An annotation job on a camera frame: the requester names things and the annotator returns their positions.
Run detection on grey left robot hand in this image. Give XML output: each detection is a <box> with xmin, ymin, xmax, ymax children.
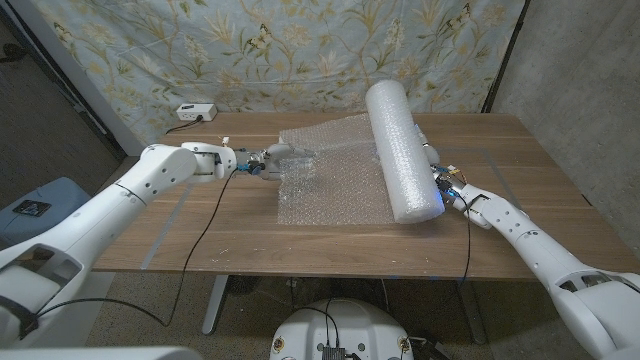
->
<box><xmin>234</xmin><ymin>142</ymin><xmax>317</xmax><ymax>182</ymax></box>

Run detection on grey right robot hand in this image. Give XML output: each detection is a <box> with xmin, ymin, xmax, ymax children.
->
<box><xmin>413</xmin><ymin>123</ymin><xmax>465</xmax><ymax>202</ymax></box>

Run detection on clear bubble wrap roll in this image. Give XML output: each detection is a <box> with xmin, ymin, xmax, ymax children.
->
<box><xmin>276</xmin><ymin>79</ymin><xmax>446</xmax><ymax>227</ymax></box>

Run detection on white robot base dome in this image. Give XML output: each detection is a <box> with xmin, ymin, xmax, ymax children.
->
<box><xmin>269</xmin><ymin>298</ymin><xmax>415</xmax><ymax>360</ymax></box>

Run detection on white power strip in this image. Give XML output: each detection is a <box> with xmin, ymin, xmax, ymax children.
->
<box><xmin>175</xmin><ymin>103</ymin><xmax>219</xmax><ymax>123</ymax></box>

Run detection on black backdrop stand pole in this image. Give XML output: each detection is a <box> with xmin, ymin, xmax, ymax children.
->
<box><xmin>480</xmin><ymin>0</ymin><xmax>532</xmax><ymax>114</ymax></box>

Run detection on floral printed backdrop cloth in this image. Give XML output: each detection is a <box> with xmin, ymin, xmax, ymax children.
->
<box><xmin>29</xmin><ymin>0</ymin><xmax>529</xmax><ymax>151</ymax></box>

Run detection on grey metal table leg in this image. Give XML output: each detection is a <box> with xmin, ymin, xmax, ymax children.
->
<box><xmin>201</xmin><ymin>274</ymin><xmax>230</xmax><ymax>335</ymax></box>
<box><xmin>455</xmin><ymin>279</ymin><xmax>487</xmax><ymax>345</ymax></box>

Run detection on blue plastic storage bin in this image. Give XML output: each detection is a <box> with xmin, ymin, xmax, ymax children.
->
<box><xmin>0</xmin><ymin>177</ymin><xmax>80</xmax><ymax>250</ymax></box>

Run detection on black label with white print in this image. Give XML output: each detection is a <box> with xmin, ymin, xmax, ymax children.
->
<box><xmin>12</xmin><ymin>199</ymin><xmax>53</xmax><ymax>218</ymax></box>

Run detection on white robot torso shell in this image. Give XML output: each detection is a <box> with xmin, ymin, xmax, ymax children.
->
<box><xmin>0</xmin><ymin>345</ymin><xmax>204</xmax><ymax>360</ymax></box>

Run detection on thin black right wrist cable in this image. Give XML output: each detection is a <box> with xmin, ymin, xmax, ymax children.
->
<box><xmin>452</xmin><ymin>189</ymin><xmax>474</xmax><ymax>290</ymax></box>

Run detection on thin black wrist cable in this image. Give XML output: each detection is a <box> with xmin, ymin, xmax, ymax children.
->
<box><xmin>27</xmin><ymin>168</ymin><xmax>239</xmax><ymax>329</ymax></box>
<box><xmin>452</xmin><ymin>189</ymin><xmax>474</xmax><ymax>290</ymax></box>

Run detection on black power strip cord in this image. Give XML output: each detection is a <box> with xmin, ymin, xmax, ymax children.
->
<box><xmin>164</xmin><ymin>115</ymin><xmax>205</xmax><ymax>135</ymax></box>

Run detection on thin black left wrist cable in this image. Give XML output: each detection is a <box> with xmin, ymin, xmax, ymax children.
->
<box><xmin>27</xmin><ymin>168</ymin><xmax>239</xmax><ymax>329</ymax></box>

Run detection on black cable on robot base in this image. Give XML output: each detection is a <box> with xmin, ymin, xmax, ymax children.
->
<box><xmin>291</xmin><ymin>298</ymin><xmax>341</xmax><ymax>349</ymax></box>

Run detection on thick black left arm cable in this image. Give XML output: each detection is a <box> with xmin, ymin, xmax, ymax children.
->
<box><xmin>0</xmin><ymin>294</ymin><xmax>40</xmax><ymax>341</ymax></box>

